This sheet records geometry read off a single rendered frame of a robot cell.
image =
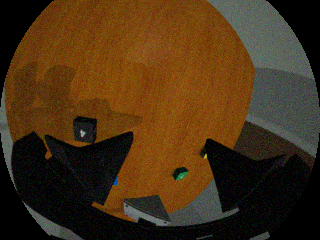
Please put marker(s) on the yellow block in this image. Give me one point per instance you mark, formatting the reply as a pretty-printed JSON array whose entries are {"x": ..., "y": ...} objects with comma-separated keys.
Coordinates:
[{"x": 203, "y": 153}]

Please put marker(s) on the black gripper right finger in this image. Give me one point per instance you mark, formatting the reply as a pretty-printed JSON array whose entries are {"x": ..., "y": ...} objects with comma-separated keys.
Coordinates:
[{"x": 236, "y": 175}]

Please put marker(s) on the green block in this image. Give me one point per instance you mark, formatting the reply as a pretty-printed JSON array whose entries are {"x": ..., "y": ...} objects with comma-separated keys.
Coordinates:
[{"x": 180, "y": 173}]

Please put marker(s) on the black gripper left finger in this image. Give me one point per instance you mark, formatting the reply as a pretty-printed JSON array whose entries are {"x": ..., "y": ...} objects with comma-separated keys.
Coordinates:
[{"x": 95, "y": 165}]

